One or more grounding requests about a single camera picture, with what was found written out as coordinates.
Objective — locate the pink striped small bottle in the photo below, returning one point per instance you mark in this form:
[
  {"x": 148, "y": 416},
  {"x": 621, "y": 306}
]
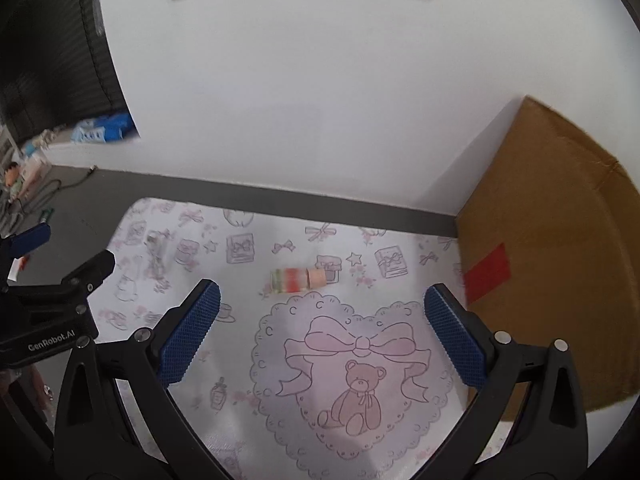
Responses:
[{"x": 297, "y": 280}]

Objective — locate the white paper card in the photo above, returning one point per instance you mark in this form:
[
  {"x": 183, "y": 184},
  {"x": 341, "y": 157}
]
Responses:
[{"x": 13, "y": 270}]

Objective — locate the light blue small box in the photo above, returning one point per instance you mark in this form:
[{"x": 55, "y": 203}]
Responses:
[{"x": 31, "y": 148}]

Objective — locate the person's left hand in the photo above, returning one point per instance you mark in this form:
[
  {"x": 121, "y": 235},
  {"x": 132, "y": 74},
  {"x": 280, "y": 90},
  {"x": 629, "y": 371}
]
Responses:
[{"x": 32, "y": 387}]

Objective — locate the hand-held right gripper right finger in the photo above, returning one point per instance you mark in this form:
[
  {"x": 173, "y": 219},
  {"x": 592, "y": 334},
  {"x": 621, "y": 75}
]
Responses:
[{"x": 456, "y": 335}]

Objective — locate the small doll figure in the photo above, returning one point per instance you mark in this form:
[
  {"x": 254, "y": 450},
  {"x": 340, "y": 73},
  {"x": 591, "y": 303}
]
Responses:
[{"x": 14, "y": 177}]

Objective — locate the printed teddy bear mat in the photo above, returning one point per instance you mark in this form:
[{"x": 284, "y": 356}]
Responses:
[{"x": 280, "y": 370}]

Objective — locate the blue and white packet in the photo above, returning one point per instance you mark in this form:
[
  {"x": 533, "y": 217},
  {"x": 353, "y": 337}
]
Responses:
[{"x": 102, "y": 128}]

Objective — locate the green hand tool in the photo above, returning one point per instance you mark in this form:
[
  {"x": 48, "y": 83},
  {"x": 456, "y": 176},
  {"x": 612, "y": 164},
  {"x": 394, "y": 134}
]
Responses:
[{"x": 46, "y": 216}]

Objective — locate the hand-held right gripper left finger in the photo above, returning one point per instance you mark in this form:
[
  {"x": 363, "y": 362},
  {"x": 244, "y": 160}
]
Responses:
[{"x": 190, "y": 335}]

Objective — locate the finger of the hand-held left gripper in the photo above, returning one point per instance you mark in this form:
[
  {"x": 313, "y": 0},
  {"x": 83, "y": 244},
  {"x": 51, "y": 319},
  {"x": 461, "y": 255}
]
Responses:
[
  {"x": 87, "y": 270},
  {"x": 27, "y": 240}
]

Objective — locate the small beige trinket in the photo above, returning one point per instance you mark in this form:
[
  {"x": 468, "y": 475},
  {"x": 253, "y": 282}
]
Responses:
[{"x": 51, "y": 138}]

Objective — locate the clear pink storage box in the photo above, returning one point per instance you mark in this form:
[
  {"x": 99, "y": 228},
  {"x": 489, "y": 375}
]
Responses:
[{"x": 36, "y": 170}]

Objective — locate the brown cardboard box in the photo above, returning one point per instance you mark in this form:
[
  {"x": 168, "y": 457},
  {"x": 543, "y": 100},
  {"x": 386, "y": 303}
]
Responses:
[{"x": 540, "y": 270}]

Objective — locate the black window blinds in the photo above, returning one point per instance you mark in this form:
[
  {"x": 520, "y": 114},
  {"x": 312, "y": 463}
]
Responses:
[{"x": 50, "y": 50}]

